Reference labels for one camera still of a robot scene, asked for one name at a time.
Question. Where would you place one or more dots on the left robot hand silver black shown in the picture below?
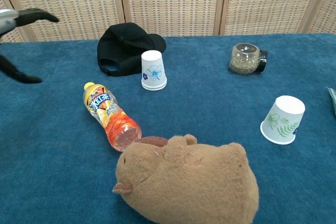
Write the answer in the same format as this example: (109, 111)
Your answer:
(8, 19)

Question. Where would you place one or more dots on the white paper cup green leaves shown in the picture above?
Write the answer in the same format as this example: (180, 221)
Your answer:
(283, 119)

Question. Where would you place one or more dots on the black baseball cap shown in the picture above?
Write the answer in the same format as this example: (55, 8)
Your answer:
(123, 45)

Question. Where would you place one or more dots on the iced tea plastic bottle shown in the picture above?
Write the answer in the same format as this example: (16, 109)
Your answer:
(110, 111)

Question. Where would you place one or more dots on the blue carpet table cover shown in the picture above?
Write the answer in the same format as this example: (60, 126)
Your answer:
(210, 98)

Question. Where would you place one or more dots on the glass jar with black lid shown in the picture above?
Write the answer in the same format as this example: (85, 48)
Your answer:
(242, 58)

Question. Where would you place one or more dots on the brown capybara plush toy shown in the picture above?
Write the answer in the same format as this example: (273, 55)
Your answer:
(197, 182)

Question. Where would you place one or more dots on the green plastic packet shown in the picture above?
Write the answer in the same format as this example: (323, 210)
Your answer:
(333, 100)

